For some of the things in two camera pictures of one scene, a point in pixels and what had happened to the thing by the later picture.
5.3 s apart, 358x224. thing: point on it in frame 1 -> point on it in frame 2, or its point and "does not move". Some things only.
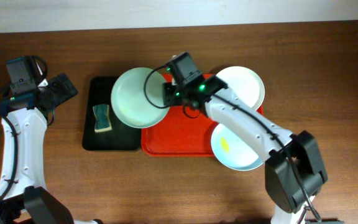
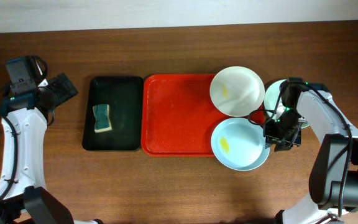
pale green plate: [137, 98] -> [271, 94]
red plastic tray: [184, 130] does not move
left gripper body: [64, 86] does not move
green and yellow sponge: [102, 122] does not move
